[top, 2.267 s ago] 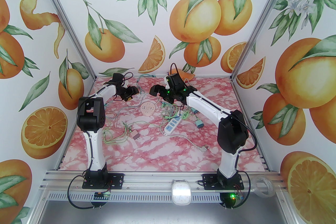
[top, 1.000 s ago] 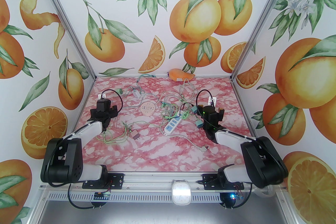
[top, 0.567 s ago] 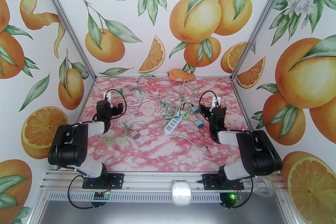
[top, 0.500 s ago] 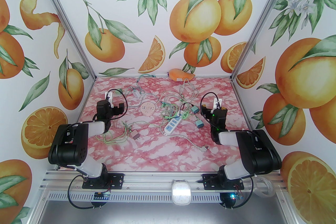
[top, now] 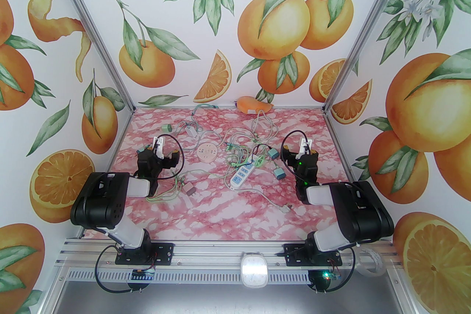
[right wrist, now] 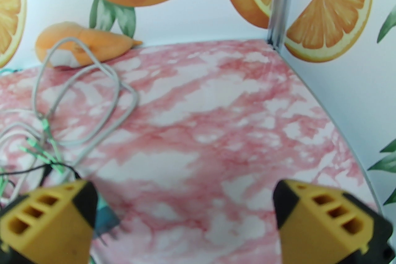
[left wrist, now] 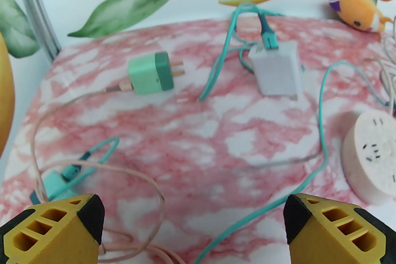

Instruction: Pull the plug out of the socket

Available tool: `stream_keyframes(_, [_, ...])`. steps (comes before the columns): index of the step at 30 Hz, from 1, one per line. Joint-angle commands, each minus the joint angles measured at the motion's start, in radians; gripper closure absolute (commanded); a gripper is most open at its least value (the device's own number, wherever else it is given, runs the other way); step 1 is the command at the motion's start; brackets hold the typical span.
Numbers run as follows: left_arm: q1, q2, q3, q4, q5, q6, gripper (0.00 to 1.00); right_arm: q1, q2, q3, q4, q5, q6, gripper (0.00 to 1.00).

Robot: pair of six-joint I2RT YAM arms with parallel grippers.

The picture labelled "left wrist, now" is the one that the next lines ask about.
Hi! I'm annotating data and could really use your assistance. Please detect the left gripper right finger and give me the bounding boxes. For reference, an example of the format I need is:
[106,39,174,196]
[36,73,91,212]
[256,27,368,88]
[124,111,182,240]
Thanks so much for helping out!
[284,193,396,264]

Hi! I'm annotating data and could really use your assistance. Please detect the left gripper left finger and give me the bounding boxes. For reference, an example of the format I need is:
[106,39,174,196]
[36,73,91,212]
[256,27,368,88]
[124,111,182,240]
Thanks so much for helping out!
[0,193,105,264]

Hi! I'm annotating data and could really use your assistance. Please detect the teal charger dark face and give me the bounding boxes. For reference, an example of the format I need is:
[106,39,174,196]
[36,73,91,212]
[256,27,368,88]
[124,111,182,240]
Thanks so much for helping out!
[29,170,81,204]

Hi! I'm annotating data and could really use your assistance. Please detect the round pink white socket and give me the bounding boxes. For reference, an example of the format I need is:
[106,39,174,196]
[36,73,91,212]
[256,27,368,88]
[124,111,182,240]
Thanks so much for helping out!
[340,110,396,205]

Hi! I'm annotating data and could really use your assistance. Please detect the white cube charger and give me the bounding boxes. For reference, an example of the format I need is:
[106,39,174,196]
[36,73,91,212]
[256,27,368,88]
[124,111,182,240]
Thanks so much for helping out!
[248,41,303,101]

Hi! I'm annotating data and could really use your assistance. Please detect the mint green charger dark face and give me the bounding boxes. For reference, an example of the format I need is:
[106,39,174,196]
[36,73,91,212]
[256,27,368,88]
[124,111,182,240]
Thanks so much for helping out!
[127,52,185,95]

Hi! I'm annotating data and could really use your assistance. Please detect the orange plush fish toy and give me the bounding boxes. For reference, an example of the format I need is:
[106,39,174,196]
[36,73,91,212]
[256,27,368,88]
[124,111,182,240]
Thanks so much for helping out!
[328,0,393,32]

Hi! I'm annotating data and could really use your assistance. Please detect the grey cable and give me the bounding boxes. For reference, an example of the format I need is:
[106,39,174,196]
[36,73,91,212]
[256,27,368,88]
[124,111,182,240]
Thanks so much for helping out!
[241,154,324,169]

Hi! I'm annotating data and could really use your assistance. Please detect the pink cable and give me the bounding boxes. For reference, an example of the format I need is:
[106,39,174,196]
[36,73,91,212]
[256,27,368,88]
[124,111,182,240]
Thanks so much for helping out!
[31,82,186,264]

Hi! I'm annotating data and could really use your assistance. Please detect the white cable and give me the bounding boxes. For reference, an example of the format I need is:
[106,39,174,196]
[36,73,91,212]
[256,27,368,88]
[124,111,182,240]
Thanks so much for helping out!
[364,35,396,116]

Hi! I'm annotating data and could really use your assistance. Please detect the aluminium frame post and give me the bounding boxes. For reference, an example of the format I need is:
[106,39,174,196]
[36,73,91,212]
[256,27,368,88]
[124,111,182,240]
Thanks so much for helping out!
[9,0,62,60]

